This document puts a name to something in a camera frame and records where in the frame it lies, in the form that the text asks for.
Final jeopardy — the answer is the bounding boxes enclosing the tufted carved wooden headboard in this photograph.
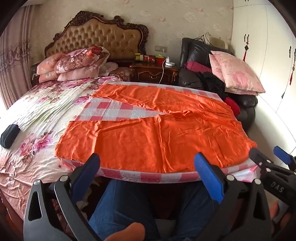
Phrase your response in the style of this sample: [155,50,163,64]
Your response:
[44,10,149,61]

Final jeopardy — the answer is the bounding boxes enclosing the orange pants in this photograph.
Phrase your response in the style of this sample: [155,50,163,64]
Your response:
[55,83,258,174]

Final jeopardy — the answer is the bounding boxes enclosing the pink floral folded quilt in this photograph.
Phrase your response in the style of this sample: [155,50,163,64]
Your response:
[36,52,70,83]

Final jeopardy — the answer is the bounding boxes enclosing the red knot ornament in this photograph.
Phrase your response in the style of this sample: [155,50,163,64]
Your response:
[242,34,250,62]
[289,46,296,85]

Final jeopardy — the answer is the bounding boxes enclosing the black leather armchair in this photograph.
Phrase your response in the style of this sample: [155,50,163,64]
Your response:
[178,37,258,130]

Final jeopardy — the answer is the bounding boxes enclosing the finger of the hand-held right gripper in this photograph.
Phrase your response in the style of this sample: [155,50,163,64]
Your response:
[273,146,296,172]
[248,148,278,179]

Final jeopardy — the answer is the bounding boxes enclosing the carved wooden nightstand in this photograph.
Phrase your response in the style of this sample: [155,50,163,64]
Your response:
[129,61,179,85]

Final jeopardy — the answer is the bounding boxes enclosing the pink floral pillow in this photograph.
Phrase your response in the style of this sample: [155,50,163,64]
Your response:
[209,53,258,96]
[211,50,265,93]

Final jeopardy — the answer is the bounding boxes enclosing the maroon cushion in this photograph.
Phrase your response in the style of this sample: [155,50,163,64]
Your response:
[184,61,212,74]

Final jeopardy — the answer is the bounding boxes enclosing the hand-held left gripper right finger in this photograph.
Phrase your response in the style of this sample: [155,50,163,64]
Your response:
[194,152,271,241]

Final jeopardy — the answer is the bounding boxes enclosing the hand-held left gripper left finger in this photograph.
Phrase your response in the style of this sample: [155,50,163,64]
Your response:
[23,153,102,241]

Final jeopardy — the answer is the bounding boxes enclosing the black clothing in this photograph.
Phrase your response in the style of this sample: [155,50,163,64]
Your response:
[198,72,226,100]

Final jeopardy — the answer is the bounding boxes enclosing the person's right leg in jeans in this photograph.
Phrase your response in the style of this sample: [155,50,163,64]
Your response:
[178,183,222,241]

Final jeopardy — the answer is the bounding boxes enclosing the bed with floral sheet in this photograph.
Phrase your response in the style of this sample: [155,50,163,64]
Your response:
[0,74,130,223]

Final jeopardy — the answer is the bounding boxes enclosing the white wardrobe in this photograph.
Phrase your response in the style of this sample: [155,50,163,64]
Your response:
[231,0,296,163]

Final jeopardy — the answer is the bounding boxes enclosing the pale bed pillow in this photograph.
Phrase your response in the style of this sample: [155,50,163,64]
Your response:
[99,62,119,76]

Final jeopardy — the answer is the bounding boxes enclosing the white cable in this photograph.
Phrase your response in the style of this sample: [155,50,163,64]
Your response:
[159,62,167,84]

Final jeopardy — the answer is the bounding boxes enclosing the pink patterned curtain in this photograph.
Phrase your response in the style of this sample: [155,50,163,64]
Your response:
[0,5,39,109]

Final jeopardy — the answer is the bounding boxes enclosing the beige appliance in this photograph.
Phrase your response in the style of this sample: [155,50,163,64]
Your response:
[209,36,229,50]

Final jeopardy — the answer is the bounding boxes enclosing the person's orange sock foot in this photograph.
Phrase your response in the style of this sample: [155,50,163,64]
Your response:
[104,222,146,241]

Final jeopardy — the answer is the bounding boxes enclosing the red cloth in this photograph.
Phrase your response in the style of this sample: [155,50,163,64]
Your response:
[224,97,240,115]

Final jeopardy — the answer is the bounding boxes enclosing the pale pink folded quilt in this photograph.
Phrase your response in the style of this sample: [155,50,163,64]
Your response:
[57,65,102,81]

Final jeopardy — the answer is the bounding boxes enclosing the black pouch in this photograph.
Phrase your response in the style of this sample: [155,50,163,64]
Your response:
[0,124,21,149]

